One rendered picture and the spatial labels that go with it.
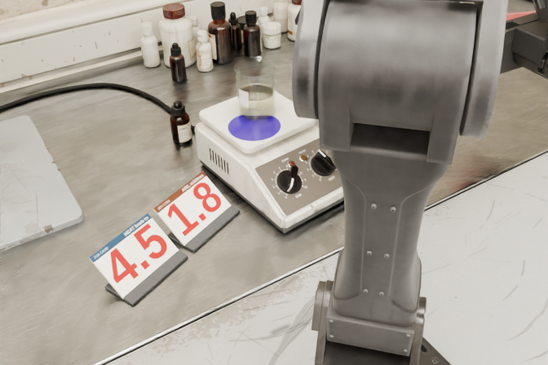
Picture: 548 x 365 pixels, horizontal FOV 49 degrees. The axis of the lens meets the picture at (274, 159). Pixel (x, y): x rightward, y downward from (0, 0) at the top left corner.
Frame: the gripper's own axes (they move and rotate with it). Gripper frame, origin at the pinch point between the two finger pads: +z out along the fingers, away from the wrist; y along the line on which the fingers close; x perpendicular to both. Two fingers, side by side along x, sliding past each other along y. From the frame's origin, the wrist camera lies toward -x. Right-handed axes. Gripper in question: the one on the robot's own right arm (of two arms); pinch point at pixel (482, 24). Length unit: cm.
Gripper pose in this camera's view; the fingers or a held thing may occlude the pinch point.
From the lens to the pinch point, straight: 98.9
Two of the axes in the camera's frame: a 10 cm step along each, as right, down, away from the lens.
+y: -8.9, 2.9, -3.4
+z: -4.5, -5.0, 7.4
